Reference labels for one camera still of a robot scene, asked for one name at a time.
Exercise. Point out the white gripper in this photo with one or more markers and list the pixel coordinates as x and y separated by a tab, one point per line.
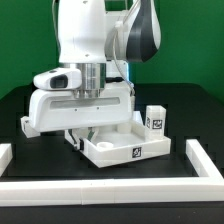
61	110

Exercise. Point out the white square table top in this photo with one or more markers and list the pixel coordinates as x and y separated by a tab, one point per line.
122	143

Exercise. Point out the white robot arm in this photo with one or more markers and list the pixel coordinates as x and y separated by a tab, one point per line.
89	89

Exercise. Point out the white U-shaped obstacle fence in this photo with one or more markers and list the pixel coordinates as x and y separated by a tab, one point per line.
207	185

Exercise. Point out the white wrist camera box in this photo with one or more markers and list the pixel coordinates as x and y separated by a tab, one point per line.
59	79

